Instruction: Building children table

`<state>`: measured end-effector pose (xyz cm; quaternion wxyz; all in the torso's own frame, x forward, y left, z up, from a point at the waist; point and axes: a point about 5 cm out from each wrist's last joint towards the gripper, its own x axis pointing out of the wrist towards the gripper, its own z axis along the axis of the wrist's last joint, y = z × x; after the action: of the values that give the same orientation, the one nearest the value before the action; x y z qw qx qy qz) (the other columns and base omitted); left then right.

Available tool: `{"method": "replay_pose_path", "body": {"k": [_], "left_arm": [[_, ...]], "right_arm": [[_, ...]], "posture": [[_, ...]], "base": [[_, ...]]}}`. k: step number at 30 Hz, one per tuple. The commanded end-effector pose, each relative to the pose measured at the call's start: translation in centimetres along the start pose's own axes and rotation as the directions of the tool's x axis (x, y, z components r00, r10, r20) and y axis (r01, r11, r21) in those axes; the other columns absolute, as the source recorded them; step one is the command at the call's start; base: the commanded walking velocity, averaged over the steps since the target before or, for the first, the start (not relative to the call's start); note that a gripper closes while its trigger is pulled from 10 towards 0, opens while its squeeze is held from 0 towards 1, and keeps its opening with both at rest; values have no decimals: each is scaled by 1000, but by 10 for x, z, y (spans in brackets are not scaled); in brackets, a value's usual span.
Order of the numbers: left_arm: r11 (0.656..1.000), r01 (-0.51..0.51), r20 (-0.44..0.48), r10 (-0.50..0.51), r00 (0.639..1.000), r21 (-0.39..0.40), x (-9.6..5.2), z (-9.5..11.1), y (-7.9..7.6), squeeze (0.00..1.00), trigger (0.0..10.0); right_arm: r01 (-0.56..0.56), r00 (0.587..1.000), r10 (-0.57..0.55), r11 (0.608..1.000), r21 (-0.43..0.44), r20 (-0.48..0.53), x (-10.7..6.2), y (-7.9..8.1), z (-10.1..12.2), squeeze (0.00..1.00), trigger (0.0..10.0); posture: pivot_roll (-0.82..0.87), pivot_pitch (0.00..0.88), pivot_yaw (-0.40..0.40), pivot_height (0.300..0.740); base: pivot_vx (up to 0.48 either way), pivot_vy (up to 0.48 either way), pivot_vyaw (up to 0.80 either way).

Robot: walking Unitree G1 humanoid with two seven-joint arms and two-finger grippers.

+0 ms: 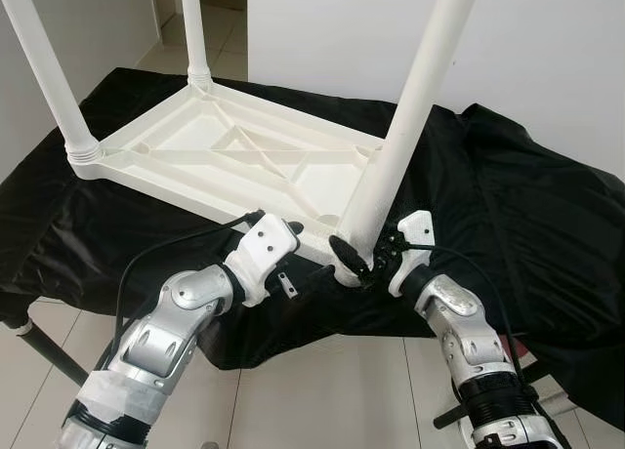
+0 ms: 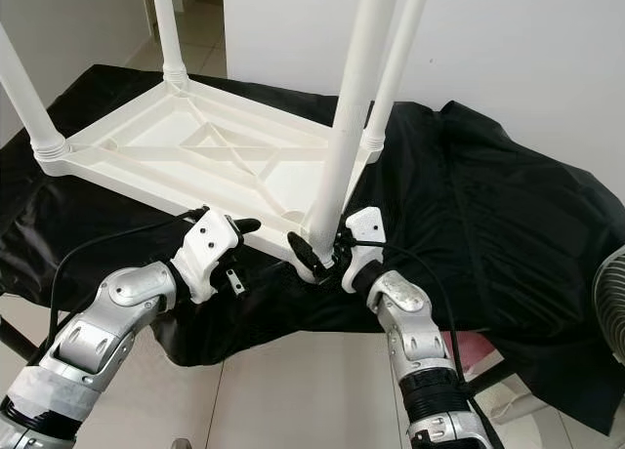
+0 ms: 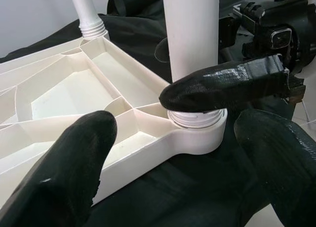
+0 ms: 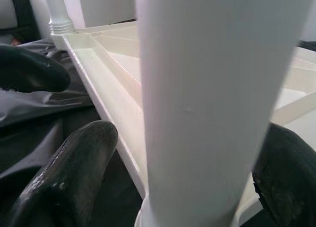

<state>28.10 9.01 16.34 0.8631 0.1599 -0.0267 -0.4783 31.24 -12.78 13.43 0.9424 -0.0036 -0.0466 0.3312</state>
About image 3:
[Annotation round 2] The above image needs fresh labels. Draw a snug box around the white plastic table top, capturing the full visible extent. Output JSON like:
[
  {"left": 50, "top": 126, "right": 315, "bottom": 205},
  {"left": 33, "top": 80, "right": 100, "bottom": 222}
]
[{"left": 0, "top": 33, "right": 228, "bottom": 205}]

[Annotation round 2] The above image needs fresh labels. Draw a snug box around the black cloth cover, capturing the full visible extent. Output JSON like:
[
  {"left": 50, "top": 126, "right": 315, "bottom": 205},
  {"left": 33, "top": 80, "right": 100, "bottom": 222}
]
[{"left": 0, "top": 0, "right": 316, "bottom": 227}]

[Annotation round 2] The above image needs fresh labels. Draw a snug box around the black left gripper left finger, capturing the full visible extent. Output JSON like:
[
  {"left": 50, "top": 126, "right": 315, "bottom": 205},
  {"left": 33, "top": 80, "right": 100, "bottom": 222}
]
[{"left": 0, "top": 110, "right": 118, "bottom": 227}]

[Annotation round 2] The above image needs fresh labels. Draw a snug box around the white plastic table leg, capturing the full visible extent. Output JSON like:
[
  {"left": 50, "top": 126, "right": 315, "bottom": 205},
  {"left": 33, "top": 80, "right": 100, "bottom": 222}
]
[
  {"left": 67, "top": 0, "right": 109, "bottom": 39},
  {"left": 161, "top": 0, "right": 228, "bottom": 129}
]

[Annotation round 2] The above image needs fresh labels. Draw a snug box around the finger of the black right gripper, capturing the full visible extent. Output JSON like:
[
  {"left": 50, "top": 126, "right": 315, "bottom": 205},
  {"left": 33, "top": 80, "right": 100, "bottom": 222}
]
[
  {"left": 159, "top": 54, "right": 290, "bottom": 114},
  {"left": 154, "top": 37, "right": 170, "bottom": 63}
]

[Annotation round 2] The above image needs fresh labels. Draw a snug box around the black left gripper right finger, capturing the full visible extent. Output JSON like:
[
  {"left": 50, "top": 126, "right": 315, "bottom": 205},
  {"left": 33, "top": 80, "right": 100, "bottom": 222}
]
[{"left": 233, "top": 108, "right": 316, "bottom": 227}]

